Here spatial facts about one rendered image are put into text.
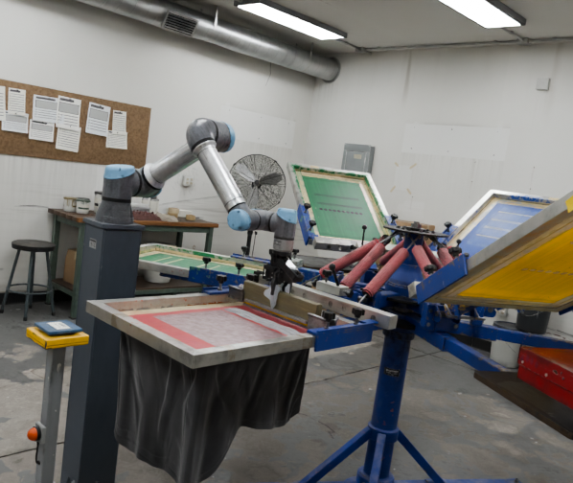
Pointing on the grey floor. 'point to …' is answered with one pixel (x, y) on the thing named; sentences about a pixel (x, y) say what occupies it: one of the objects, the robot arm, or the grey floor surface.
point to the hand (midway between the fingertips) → (279, 305)
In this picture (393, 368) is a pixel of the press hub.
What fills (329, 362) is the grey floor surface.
